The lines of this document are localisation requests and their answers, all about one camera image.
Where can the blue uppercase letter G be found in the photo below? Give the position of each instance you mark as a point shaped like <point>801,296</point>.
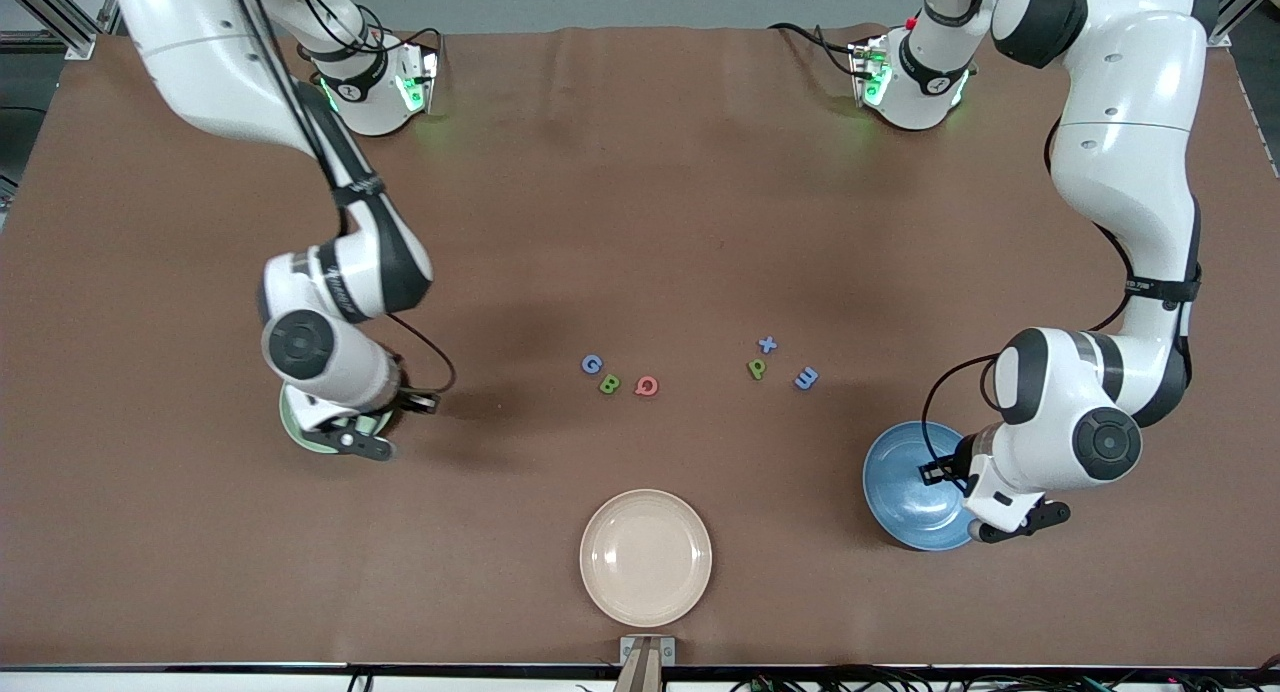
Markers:
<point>586,364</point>

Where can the green uppercase letter B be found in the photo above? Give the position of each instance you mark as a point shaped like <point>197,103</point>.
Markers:
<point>609,384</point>

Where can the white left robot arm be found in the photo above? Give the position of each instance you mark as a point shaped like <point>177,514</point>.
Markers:
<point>1130,172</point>

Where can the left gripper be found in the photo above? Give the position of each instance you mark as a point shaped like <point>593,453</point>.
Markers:
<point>951,467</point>

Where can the blue lowercase letter x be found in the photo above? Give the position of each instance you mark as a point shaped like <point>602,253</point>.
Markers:
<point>767,345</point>

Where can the right base box green light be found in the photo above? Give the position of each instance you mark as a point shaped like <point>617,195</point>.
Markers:
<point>418,82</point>

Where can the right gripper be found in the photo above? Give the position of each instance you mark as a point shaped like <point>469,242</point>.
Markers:
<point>404,402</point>

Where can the metal camera bracket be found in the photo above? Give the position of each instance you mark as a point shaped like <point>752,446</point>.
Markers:
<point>647,662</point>

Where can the blue lowercase letter m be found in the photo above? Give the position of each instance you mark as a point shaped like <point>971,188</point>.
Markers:
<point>806,378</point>

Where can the aluminium frame profile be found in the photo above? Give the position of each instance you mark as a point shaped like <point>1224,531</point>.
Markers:
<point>1235,7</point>
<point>55,12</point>

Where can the green plate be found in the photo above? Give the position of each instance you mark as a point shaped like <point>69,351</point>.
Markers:
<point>292,422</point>

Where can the brown table cover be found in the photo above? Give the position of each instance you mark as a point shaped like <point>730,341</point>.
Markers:
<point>640,222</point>

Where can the beige plate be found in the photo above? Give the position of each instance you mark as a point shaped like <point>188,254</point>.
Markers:
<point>646,558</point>

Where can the blue plate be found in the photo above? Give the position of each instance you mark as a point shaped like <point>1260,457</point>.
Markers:
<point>905,492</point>

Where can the red uppercase letter Q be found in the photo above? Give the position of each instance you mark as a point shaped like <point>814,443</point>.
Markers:
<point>640,386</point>

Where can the base box green light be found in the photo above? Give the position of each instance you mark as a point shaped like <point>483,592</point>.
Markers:
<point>868,72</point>
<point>418,82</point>

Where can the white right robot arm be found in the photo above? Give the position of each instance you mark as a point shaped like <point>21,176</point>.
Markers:
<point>200,62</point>

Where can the green lowercase letter p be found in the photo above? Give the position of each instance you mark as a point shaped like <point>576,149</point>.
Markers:
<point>756,370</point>

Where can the left base box green light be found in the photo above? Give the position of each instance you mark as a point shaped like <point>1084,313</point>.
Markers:
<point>868,72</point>

